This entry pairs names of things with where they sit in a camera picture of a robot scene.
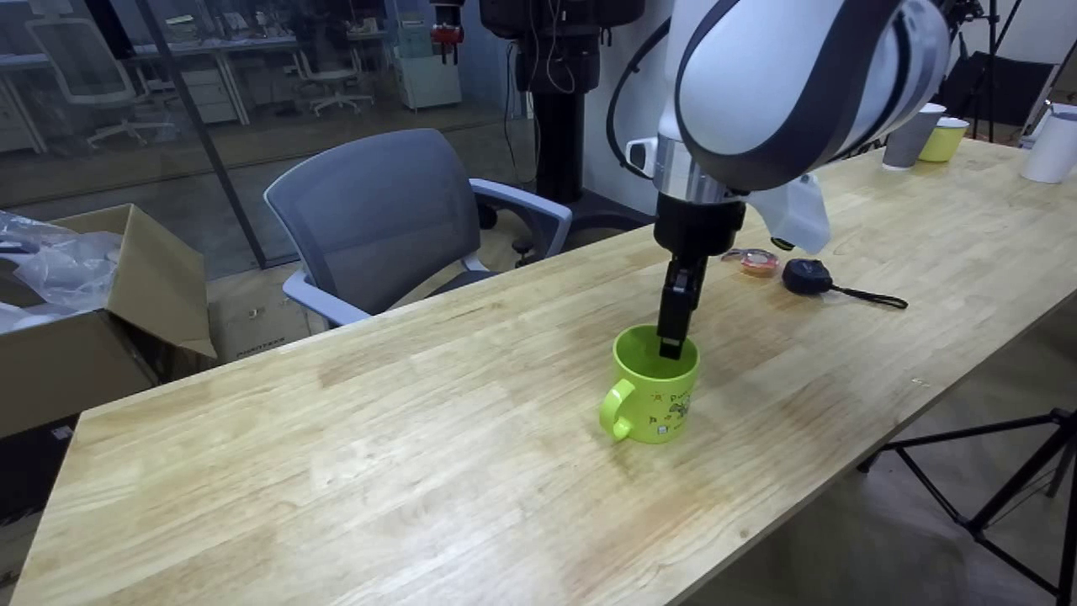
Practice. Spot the clear plastic bag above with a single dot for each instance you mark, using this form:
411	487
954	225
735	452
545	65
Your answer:
67	269

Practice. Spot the pale green cabinet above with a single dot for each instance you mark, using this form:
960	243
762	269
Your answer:
426	73

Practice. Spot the black camera tripod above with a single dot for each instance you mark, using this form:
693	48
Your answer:
1014	489

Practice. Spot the lime green mug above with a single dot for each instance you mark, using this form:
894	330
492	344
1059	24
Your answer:
659	395

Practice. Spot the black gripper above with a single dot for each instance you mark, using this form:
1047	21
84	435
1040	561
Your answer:
698	230

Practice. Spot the grey office chair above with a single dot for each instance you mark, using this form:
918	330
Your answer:
372	223

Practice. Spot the yellow green cup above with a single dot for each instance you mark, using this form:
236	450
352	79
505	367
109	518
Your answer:
947	143

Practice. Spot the black pillar stand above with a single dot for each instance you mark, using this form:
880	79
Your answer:
556	137

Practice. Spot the red hanging object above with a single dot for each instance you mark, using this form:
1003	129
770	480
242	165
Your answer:
444	38

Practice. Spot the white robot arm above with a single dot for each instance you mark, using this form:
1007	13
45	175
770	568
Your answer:
774	79

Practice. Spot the white swivel office chair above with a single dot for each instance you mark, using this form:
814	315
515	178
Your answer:
330	85

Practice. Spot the grey paper cup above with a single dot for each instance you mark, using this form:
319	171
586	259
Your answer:
909	139

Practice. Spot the brown cardboard box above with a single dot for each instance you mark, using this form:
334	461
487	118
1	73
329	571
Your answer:
67	372

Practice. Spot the white mesh office chair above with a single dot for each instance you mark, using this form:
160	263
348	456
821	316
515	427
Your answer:
84	73

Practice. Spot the black light stand tripod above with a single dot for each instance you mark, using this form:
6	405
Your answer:
995	21

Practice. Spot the black slanted frame pole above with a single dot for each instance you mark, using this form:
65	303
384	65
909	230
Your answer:
188	125

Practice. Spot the white drawer unit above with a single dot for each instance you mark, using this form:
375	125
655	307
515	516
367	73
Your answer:
212	94

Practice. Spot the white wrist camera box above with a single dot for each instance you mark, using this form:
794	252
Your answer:
800	213

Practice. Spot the white mug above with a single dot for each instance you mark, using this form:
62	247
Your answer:
1052	144

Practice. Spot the black chair backrest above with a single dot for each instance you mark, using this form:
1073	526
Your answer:
996	87

